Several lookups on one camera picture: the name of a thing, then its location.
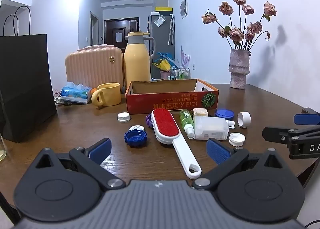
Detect purple wall decal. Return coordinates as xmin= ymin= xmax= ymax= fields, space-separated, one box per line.
xmin=180 ymin=46 xmax=192 ymax=68

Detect white plastic spray bottle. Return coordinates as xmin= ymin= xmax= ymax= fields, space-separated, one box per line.
xmin=193 ymin=115 xmax=236 ymax=141

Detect yellow mug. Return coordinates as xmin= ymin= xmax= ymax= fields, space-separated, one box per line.
xmin=91 ymin=82 xmax=122 ymax=107

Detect white tape roll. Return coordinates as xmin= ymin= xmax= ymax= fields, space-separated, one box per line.
xmin=237 ymin=111 xmax=251 ymax=128

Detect yellow thermos jug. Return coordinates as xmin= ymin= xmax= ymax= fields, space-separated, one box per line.
xmin=123 ymin=32 xmax=157 ymax=93

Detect blue smooth round lid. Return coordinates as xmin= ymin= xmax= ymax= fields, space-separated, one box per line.
xmin=215 ymin=109 xmax=235 ymax=121

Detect clear glass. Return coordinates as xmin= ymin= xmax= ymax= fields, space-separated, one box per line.
xmin=0 ymin=134 xmax=8 ymax=162

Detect red and white lint brush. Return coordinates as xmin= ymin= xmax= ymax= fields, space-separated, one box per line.
xmin=151 ymin=108 xmax=202 ymax=179

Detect cream square case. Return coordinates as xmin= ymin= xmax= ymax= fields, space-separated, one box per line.
xmin=192 ymin=108 xmax=208 ymax=119

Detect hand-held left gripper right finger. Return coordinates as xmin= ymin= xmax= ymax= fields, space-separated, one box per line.
xmin=192 ymin=138 xmax=288 ymax=191

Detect red cardboard box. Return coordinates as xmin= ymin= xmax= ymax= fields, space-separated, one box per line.
xmin=125 ymin=78 xmax=220 ymax=115

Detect pink ribbed suitcase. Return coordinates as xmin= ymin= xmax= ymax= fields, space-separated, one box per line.
xmin=65 ymin=45 xmax=125 ymax=92

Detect dried pink roses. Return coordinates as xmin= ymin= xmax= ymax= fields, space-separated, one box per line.
xmin=201 ymin=0 xmax=278 ymax=51

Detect clear hanging umbrella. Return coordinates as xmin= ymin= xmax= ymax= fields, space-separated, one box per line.
xmin=168 ymin=14 xmax=175 ymax=46

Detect blue tissue pack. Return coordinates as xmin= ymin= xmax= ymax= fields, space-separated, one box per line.
xmin=60 ymin=82 xmax=93 ymax=105

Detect dark brown door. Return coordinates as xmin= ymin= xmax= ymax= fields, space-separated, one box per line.
xmin=104 ymin=17 xmax=139 ymax=45

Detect wall picture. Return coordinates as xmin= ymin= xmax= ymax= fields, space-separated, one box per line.
xmin=180 ymin=0 xmax=188 ymax=19

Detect pink textured vase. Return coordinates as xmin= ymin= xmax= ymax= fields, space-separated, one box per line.
xmin=228 ymin=48 xmax=251 ymax=90

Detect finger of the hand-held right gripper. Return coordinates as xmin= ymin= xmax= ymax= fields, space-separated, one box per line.
xmin=293 ymin=107 xmax=320 ymax=126
xmin=262 ymin=125 xmax=320 ymax=144

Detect green spray bottle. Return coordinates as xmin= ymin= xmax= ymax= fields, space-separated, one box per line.
xmin=179 ymin=109 xmax=195 ymax=139

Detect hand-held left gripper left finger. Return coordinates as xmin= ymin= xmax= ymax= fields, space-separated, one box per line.
xmin=32 ymin=138 xmax=125 ymax=191

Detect black paper bag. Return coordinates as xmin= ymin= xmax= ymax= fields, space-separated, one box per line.
xmin=0 ymin=5 xmax=57 ymax=143

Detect white cables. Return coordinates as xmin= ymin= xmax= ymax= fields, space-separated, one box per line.
xmin=53 ymin=88 xmax=66 ymax=106

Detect blue plastic sheet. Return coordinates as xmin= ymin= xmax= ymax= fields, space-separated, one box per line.
xmin=156 ymin=52 xmax=175 ymax=66

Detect yellow watering can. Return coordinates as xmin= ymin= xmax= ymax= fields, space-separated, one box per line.
xmin=152 ymin=59 xmax=170 ymax=71

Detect blue ribbed lid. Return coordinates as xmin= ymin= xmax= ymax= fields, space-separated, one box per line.
xmin=124 ymin=130 xmax=148 ymax=147

